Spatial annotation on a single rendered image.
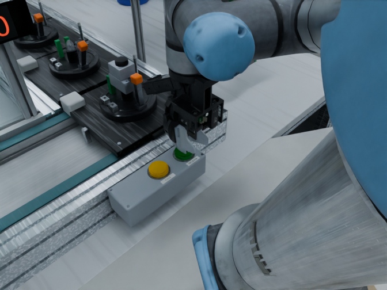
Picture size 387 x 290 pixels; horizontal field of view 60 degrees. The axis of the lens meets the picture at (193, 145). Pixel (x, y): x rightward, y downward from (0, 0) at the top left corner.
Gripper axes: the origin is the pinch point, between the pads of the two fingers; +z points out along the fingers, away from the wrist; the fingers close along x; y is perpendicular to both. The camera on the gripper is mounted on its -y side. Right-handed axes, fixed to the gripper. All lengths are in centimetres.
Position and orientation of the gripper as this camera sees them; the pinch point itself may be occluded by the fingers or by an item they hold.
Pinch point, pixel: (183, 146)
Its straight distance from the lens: 70.8
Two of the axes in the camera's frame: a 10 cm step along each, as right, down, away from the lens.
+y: 7.0, 4.9, -5.2
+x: 7.1, -4.8, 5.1
